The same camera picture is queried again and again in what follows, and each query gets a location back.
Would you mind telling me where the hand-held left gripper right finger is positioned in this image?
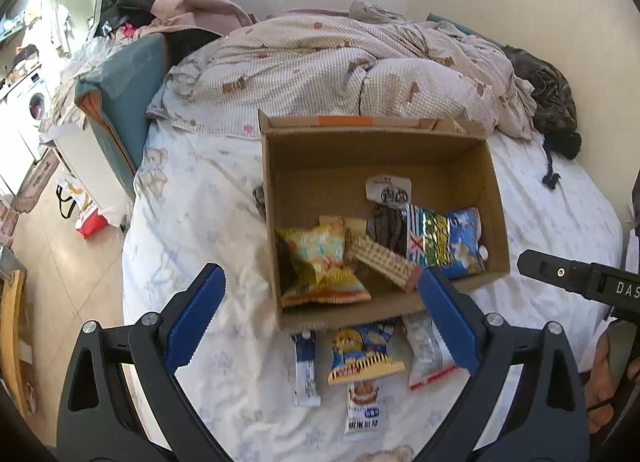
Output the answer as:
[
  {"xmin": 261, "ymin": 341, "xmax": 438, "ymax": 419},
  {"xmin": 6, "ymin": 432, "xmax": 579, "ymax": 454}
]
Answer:
[{"xmin": 419, "ymin": 267, "xmax": 588, "ymax": 462}]

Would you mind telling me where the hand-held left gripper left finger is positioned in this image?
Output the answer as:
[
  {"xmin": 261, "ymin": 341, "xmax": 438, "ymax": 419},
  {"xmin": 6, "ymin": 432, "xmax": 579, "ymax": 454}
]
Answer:
[{"xmin": 56, "ymin": 263, "xmax": 227, "ymax": 462}]

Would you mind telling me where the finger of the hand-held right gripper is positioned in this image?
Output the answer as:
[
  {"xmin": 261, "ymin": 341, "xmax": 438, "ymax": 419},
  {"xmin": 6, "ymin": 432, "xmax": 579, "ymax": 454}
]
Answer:
[{"xmin": 517, "ymin": 249, "xmax": 592, "ymax": 299}]

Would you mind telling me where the white red-ended snack packet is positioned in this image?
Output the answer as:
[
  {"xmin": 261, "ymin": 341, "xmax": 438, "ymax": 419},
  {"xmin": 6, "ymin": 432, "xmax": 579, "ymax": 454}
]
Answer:
[{"xmin": 401, "ymin": 312, "xmax": 459, "ymax": 393}]

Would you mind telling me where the blue popcorn packet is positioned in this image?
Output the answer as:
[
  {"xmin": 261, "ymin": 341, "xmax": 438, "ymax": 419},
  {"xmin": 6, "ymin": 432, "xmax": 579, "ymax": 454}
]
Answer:
[{"xmin": 406, "ymin": 204, "xmax": 489, "ymax": 281}]

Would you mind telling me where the cream wafer packet pink end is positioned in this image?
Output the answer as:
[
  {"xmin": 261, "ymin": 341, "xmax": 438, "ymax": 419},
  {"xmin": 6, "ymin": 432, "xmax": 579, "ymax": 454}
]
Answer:
[{"xmin": 344, "ymin": 234, "xmax": 425, "ymax": 294}]

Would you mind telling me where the blue yellow striped packet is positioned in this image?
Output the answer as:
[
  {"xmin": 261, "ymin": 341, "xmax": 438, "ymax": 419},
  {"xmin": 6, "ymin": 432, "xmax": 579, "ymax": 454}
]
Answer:
[{"xmin": 327, "ymin": 323, "xmax": 407, "ymax": 386}]

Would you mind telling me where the white blue stick packet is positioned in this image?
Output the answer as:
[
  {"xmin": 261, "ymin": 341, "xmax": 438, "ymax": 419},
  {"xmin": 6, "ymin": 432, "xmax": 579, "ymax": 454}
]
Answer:
[{"xmin": 291, "ymin": 331, "xmax": 322, "ymax": 409}]

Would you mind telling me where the dark brown snack packet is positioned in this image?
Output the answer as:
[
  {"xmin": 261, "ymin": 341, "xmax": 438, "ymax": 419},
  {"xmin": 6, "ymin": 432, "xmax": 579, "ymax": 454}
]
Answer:
[{"xmin": 364, "ymin": 176, "xmax": 415, "ymax": 259}]

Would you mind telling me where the white cartoon bear packet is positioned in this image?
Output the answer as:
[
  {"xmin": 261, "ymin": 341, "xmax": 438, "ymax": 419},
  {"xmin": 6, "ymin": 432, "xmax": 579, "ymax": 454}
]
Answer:
[{"xmin": 342, "ymin": 381, "xmax": 389, "ymax": 444}]

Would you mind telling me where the yellow orange chip packet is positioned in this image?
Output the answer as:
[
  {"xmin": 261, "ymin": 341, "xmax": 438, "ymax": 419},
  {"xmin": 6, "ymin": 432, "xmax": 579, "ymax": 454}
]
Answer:
[{"xmin": 276, "ymin": 223, "xmax": 372, "ymax": 309}]

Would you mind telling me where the small yellow snack packet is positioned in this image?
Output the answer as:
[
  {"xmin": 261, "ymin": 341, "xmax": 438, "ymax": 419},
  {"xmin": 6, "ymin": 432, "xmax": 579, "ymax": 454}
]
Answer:
[{"xmin": 319, "ymin": 214, "xmax": 369, "ymax": 244}]

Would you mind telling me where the brown cardboard box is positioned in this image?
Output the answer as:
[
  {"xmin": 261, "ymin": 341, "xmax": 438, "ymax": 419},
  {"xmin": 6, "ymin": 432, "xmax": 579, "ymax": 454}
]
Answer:
[{"xmin": 257, "ymin": 109, "xmax": 512, "ymax": 334}]

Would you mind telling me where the person's right hand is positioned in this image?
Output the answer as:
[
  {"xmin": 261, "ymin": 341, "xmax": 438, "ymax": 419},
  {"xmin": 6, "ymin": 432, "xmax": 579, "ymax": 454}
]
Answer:
[{"xmin": 584, "ymin": 324, "xmax": 631, "ymax": 436}]

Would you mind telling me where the bed with white floral sheet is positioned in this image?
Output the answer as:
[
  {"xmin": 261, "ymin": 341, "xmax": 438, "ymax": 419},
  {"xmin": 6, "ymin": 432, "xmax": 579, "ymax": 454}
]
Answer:
[{"xmin": 121, "ymin": 112, "xmax": 627, "ymax": 462}]

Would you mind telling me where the white red shopping bag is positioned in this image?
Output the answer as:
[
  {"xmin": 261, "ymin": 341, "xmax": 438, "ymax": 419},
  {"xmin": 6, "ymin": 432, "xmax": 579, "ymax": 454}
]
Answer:
[{"xmin": 55, "ymin": 173, "xmax": 109, "ymax": 241}]

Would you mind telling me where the camouflage garment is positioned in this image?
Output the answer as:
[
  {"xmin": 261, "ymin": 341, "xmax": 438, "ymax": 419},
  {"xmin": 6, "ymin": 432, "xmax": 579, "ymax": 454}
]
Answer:
[{"xmin": 504, "ymin": 43, "xmax": 577, "ymax": 136}]

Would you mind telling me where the wooden furniture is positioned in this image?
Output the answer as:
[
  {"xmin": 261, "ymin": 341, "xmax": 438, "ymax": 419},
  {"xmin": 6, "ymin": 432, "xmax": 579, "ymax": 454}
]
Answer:
[{"xmin": 0, "ymin": 266, "xmax": 38, "ymax": 419}]

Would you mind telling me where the white side cabinet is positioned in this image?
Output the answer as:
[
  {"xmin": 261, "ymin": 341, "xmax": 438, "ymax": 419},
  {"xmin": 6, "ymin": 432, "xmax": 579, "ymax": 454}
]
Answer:
[{"xmin": 51, "ymin": 119, "xmax": 129, "ymax": 229}]

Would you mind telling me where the patterned floor mat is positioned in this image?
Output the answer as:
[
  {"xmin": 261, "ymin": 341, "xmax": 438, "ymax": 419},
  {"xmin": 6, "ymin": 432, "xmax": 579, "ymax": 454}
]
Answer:
[{"xmin": 10, "ymin": 146, "xmax": 62, "ymax": 214}]

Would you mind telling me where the white kitchen base cabinet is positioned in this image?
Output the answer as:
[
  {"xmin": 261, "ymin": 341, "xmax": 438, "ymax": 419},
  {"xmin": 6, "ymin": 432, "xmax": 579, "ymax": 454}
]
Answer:
[{"xmin": 0, "ymin": 91, "xmax": 37, "ymax": 199}]

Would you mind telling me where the teal pillow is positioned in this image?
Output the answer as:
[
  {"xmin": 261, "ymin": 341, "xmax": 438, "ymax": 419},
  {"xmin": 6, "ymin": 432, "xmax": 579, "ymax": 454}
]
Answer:
[{"xmin": 426, "ymin": 12, "xmax": 507, "ymax": 51}]

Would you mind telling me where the white washing machine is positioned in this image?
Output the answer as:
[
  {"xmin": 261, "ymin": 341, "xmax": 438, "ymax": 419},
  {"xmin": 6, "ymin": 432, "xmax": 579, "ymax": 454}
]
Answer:
[{"xmin": 14, "ymin": 66, "xmax": 54, "ymax": 161}]

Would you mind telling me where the white patterned cloth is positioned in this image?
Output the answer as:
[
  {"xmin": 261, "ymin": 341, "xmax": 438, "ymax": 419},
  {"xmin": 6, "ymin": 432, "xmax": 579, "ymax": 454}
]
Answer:
[{"xmin": 39, "ymin": 36, "xmax": 127, "ymax": 135}]

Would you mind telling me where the checked bear print quilt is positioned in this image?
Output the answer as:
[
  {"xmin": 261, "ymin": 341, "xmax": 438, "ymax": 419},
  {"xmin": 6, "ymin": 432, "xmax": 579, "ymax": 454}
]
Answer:
[{"xmin": 146, "ymin": 13, "xmax": 539, "ymax": 141}]

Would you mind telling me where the pink cloth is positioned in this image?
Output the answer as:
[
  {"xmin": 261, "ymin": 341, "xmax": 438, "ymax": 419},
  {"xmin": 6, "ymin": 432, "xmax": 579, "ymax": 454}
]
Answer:
[{"xmin": 149, "ymin": 0, "xmax": 259, "ymax": 36}]

